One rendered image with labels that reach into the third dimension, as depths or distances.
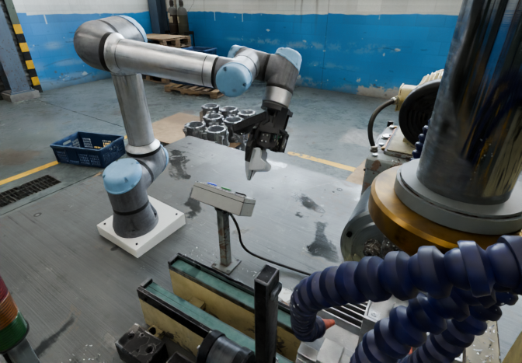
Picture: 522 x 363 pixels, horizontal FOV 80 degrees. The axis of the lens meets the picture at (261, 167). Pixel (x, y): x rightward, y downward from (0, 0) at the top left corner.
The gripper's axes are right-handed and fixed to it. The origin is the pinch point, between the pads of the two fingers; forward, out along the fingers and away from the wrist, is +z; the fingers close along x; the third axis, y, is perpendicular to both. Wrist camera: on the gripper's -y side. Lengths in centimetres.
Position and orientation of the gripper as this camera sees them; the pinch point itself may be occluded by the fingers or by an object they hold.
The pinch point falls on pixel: (247, 175)
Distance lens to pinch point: 84.8
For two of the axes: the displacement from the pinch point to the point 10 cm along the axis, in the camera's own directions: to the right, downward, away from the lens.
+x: 4.3, 1.3, 8.9
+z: -2.8, 9.6, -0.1
